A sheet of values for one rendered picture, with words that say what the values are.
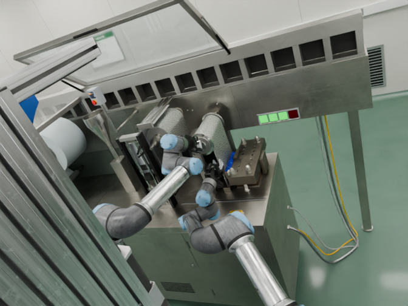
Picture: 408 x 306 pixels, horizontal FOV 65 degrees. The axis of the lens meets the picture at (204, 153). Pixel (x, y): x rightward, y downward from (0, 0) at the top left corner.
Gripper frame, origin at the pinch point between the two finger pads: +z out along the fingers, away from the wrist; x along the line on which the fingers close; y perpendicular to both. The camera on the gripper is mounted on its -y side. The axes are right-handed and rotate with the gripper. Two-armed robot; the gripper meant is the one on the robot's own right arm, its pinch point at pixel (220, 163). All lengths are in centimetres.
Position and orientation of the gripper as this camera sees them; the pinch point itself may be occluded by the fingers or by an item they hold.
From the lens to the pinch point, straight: 190.5
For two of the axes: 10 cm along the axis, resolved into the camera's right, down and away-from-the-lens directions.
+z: 2.9, -5.7, 7.7
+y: -3.3, -8.1, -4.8
